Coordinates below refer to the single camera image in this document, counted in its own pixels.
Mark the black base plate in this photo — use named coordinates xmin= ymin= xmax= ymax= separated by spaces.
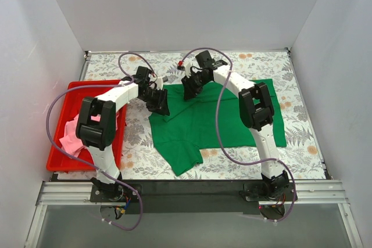
xmin=90 ymin=180 xmax=297 ymax=215

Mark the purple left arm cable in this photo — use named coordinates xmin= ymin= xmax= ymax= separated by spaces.
xmin=45 ymin=52 xmax=158 ymax=231

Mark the green t shirt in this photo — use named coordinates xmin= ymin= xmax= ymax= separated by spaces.
xmin=148 ymin=78 xmax=287 ymax=177

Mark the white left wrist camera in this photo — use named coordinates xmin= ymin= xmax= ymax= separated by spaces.
xmin=155 ymin=76 xmax=168 ymax=90

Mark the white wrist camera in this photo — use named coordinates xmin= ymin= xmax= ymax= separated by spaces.
xmin=155 ymin=76 xmax=168 ymax=90
xmin=177 ymin=60 xmax=195 ymax=77

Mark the floral patterned table mat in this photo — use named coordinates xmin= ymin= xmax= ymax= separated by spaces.
xmin=83 ymin=51 xmax=325 ymax=179

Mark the aluminium frame rail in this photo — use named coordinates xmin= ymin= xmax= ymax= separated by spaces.
xmin=37 ymin=179 xmax=349 ymax=205

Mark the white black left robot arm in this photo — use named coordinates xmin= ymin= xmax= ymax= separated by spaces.
xmin=76 ymin=66 xmax=170 ymax=202

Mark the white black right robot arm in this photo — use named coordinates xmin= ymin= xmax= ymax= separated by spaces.
xmin=177 ymin=48 xmax=290 ymax=200

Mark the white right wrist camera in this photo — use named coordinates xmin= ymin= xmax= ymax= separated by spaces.
xmin=177 ymin=60 xmax=195 ymax=77

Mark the pink t shirt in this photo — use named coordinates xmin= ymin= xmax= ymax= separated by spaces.
xmin=59 ymin=108 xmax=120 ymax=159

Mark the red plastic bin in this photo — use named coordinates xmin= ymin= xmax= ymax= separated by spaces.
xmin=46 ymin=80 xmax=127 ymax=172

